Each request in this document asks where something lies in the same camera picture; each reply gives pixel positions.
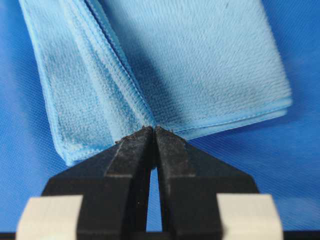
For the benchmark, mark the light blue towel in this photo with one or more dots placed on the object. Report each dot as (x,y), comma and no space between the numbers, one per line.
(110,67)

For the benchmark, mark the dark blue table cloth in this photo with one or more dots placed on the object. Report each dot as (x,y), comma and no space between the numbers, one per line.
(282,154)

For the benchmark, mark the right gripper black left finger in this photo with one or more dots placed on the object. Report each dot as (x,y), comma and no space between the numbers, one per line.
(104,197)

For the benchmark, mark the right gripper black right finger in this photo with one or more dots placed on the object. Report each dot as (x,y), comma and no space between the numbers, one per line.
(204,198)

